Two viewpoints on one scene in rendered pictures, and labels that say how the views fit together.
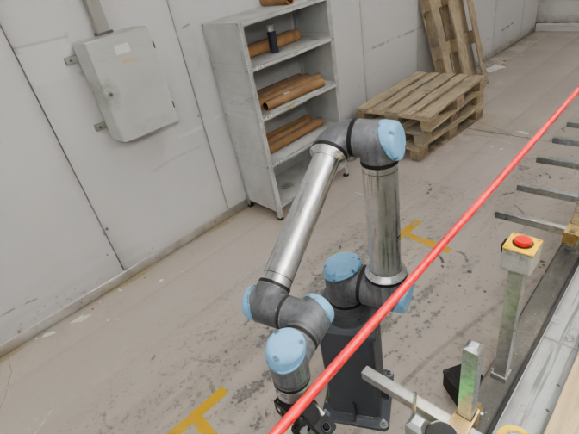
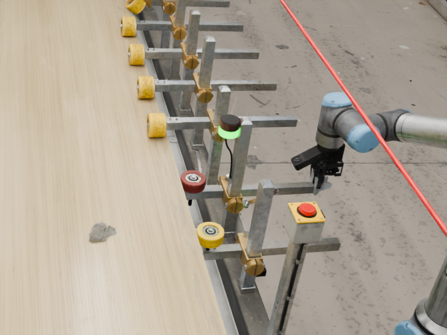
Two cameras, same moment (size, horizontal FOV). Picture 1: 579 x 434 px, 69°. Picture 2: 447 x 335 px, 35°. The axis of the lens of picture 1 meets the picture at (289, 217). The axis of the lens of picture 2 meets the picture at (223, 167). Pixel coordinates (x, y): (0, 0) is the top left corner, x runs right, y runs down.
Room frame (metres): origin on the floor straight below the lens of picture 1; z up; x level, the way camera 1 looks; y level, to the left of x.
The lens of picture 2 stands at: (1.06, -1.81, 2.23)
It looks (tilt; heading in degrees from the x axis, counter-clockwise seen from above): 36 degrees down; 112
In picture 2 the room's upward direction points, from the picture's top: 9 degrees clockwise
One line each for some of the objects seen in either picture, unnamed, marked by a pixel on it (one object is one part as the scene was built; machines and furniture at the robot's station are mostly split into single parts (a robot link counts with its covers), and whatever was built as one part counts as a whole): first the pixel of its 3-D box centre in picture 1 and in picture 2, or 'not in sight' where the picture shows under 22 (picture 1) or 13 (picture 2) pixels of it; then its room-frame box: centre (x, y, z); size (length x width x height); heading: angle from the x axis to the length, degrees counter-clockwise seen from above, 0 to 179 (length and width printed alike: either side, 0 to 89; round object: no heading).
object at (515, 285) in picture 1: (508, 325); (284, 300); (0.76, -0.55, 0.93); 0.05 x 0.05 x 0.45; 41
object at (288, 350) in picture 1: (288, 359); (335, 113); (0.63, 0.07, 1.14); 0.10 x 0.09 x 0.12; 144
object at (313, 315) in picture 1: (306, 320); (359, 130); (0.73, 0.01, 1.14); 0.12 x 0.12 x 0.09; 54
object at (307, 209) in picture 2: (523, 242); (306, 210); (0.76, -0.54, 1.22); 0.04 x 0.04 x 0.02
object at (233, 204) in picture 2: not in sight; (229, 194); (0.41, -0.14, 0.85); 0.14 x 0.06 x 0.05; 131
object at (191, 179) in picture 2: not in sight; (191, 190); (0.31, -0.21, 0.85); 0.08 x 0.08 x 0.11
